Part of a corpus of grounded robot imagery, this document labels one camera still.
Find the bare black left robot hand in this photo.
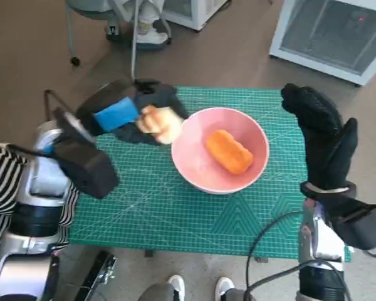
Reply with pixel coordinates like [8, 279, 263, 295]
[76, 78, 191, 147]

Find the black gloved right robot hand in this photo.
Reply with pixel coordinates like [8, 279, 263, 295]
[280, 83, 358, 191]

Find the round scored toy bread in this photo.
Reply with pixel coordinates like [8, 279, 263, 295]
[136, 105, 183, 145]

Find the oblong toy bread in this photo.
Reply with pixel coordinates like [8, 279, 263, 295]
[206, 129, 254, 175]

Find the pink bowl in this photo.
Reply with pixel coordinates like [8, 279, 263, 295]
[170, 107, 270, 195]

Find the silver metal leg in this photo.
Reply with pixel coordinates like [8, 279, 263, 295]
[130, 0, 144, 82]

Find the person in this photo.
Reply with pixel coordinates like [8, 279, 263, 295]
[106, 0, 172, 45]
[0, 137, 79, 250]
[137, 275, 250, 301]

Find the large white mesh cabinet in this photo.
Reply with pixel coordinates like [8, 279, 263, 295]
[268, 0, 376, 87]

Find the small white cabinet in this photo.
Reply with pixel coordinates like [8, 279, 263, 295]
[162, 0, 231, 31]

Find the green cutting mat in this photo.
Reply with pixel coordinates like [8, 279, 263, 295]
[67, 86, 355, 263]

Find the black case with metal latch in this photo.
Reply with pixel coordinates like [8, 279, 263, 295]
[70, 250, 118, 301]

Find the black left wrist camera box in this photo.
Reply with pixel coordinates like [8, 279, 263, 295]
[51, 131, 120, 200]

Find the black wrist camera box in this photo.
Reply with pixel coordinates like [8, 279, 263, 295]
[51, 131, 120, 200]
[327, 199, 376, 251]

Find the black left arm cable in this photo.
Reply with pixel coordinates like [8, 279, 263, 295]
[6, 89, 79, 157]

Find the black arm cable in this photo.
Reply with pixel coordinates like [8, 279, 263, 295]
[6, 89, 79, 157]
[246, 211, 358, 301]

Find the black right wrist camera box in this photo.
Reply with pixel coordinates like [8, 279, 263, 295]
[327, 199, 376, 251]

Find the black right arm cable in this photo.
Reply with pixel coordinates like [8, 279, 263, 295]
[246, 211, 358, 301]

